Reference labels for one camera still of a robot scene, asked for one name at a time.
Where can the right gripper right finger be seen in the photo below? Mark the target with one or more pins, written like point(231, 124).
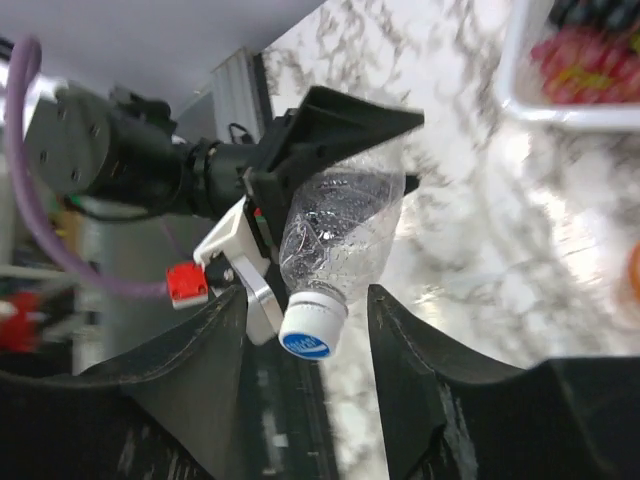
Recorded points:
point(450, 412)

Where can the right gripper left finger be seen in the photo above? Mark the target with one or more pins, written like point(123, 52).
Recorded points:
point(163, 410)

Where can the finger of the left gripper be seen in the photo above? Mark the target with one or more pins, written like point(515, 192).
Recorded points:
point(411, 184)
point(328, 127)

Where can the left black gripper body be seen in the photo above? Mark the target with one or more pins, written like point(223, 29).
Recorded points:
point(270, 179)

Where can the clear plastic bottle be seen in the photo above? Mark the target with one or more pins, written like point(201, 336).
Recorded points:
point(342, 224)

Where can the blue white bottle cap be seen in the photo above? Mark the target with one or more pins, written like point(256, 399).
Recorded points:
point(312, 324)

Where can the tall orange drink bottle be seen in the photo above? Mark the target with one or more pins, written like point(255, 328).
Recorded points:
point(631, 281)

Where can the red grape bunch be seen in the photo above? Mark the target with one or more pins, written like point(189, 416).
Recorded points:
point(582, 66)

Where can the black grape bunch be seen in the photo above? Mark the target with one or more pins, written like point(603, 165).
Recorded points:
point(607, 15)

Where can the aluminium frame rail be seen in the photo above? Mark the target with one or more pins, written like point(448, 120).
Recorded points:
point(241, 97)

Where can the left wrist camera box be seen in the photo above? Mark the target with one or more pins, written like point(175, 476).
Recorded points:
point(232, 237)

